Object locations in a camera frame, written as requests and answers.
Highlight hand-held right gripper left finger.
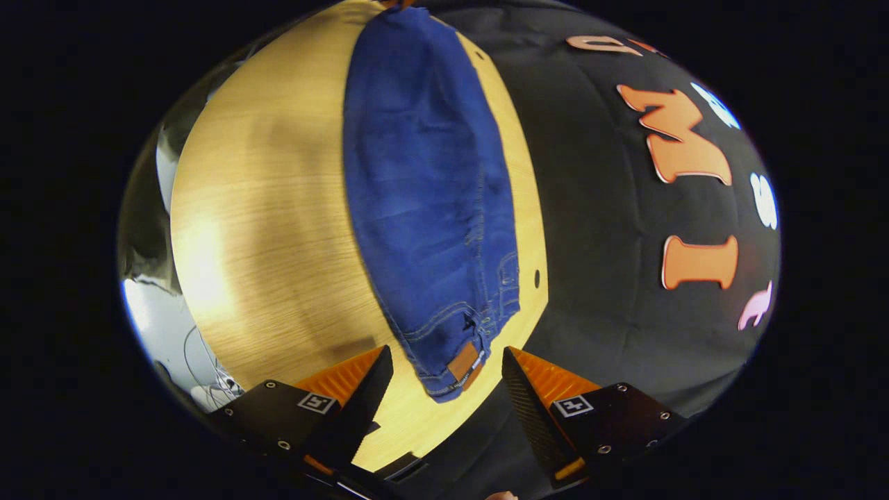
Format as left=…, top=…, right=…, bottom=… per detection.
left=208, top=345, right=394, bottom=477

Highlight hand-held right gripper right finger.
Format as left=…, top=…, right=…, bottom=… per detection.
left=501, top=346, right=689, bottom=490

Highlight blue jeans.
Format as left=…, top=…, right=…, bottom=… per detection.
left=342, top=4, right=522, bottom=404

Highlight black backdrop cloth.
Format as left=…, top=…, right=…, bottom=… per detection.
left=389, top=0, right=782, bottom=500

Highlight white cable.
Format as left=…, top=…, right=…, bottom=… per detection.
left=183, top=325, right=245, bottom=412

